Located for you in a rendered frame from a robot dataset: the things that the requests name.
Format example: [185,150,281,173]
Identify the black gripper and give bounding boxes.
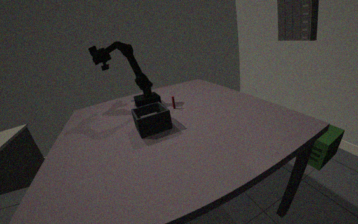
[97,48,109,71]

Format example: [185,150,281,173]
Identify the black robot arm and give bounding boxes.
[89,41,153,98]

